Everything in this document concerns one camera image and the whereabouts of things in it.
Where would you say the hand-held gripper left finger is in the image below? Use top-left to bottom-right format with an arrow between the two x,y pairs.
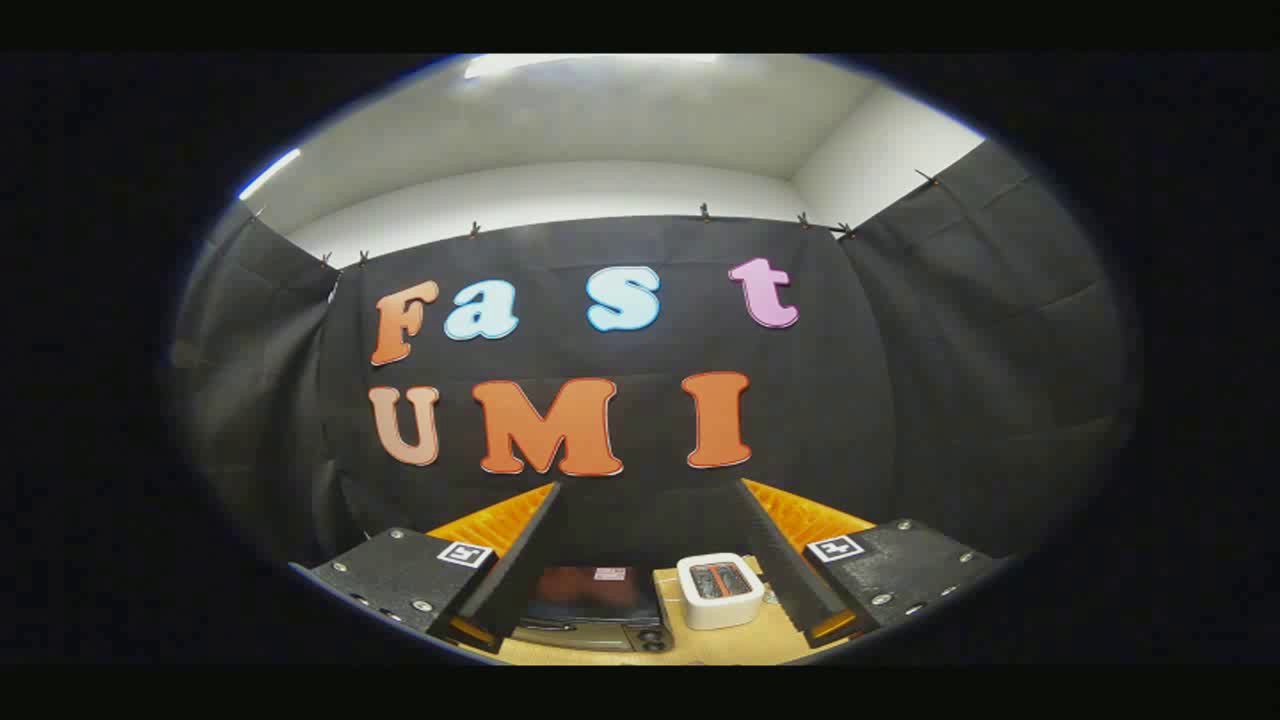
290,482 -> 563,656

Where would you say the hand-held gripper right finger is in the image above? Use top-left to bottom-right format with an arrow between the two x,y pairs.
738,478 -> 1001,649

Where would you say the black toaster oven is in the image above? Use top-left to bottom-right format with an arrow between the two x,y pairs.
515,565 -> 676,654

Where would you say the white toaster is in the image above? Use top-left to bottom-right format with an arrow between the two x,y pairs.
677,553 -> 766,631

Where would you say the row of cloth clips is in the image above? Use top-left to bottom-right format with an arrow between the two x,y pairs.
255,170 -> 941,271

